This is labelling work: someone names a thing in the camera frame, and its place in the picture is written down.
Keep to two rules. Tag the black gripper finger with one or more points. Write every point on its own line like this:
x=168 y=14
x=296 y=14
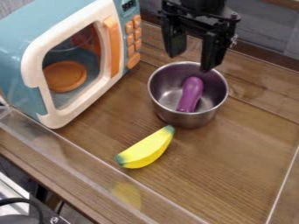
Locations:
x=174 y=36
x=216 y=44

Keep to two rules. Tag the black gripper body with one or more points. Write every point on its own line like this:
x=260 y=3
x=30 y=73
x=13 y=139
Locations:
x=204 y=16

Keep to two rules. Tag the purple toy eggplant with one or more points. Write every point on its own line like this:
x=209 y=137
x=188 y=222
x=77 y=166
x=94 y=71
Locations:
x=192 y=94

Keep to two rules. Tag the silver metal pot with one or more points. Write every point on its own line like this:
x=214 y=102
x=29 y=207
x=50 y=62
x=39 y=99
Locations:
x=166 y=90

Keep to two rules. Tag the blue toy microwave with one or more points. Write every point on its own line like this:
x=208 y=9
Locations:
x=96 y=32

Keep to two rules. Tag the orange microwave turntable plate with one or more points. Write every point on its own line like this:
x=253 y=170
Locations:
x=65 y=76

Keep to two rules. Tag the yellow toy banana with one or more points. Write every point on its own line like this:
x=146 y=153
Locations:
x=148 y=150

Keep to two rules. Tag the clear acrylic barrier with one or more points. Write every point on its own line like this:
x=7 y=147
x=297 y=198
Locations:
x=96 y=187

